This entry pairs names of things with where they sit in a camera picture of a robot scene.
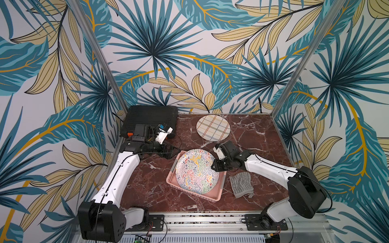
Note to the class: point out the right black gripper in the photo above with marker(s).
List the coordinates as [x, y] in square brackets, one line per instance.
[222, 161]

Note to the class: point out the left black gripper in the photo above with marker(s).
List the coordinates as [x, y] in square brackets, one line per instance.
[163, 154]

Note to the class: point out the grey knitted dish cloth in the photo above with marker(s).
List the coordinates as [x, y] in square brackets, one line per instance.
[241, 185]

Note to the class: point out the colourful squiggle pattern plate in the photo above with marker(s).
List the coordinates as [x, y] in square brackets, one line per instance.
[193, 171]

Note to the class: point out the plaid striped white plate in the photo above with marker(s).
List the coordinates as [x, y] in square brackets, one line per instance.
[213, 128]

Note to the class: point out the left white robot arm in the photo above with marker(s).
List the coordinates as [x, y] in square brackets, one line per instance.
[101, 218]

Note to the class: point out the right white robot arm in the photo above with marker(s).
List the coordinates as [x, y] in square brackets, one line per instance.
[305, 193]

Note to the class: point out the pink perforated plastic basket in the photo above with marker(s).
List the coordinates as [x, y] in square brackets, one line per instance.
[214, 195]

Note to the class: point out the black plastic tool case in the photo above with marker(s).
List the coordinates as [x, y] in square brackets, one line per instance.
[149, 115]

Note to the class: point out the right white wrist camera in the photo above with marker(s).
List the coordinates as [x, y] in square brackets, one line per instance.
[219, 152]

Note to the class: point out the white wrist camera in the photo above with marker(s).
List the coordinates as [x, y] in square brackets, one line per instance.
[219, 152]
[163, 132]

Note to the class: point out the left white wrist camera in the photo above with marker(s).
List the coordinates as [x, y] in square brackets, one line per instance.
[163, 132]

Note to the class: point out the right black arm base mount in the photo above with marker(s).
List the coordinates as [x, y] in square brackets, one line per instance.
[257, 222]

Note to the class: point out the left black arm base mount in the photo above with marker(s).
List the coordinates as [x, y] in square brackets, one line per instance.
[152, 223]

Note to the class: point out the left aluminium corner post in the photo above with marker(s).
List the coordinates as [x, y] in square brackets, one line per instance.
[90, 36]

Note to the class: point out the aluminium corner post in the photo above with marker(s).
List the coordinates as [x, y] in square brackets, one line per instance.
[90, 36]
[317, 38]

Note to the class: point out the right aluminium corner post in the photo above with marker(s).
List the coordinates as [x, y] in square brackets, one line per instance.
[317, 38]

